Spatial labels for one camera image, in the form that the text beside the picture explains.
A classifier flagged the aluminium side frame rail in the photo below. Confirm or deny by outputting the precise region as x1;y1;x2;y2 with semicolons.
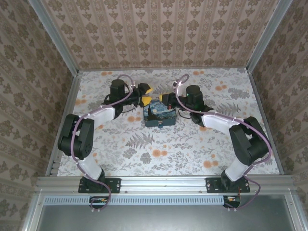
45;71;83;177
247;69;291;177

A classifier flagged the starry night printed tin box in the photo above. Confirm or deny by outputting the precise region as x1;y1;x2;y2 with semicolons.
143;97;179;128

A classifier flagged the aluminium front frame rail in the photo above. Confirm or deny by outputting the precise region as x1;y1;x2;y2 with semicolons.
36;175;295;193

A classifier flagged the white slotted cable duct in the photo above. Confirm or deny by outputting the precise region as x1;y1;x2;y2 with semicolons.
44;195;241;205

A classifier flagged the small black electronics board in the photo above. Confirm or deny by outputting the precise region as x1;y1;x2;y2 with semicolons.
222;195;241;208
89;196;112;209

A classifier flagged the aluminium frame post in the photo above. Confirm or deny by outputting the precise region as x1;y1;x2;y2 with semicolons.
28;0;79;74
246;0;288;72

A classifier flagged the thin black right camera cable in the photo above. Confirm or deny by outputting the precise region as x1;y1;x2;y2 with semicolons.
178;109;193;120

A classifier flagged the thin black camera cable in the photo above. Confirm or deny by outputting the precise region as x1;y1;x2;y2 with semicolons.
178;109;193;120
119;105;138;115

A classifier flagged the thin black left camera cable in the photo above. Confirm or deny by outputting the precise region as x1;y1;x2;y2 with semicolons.
119;105;138;115

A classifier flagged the grey metal panel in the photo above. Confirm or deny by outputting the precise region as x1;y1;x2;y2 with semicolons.
23;194;308;231

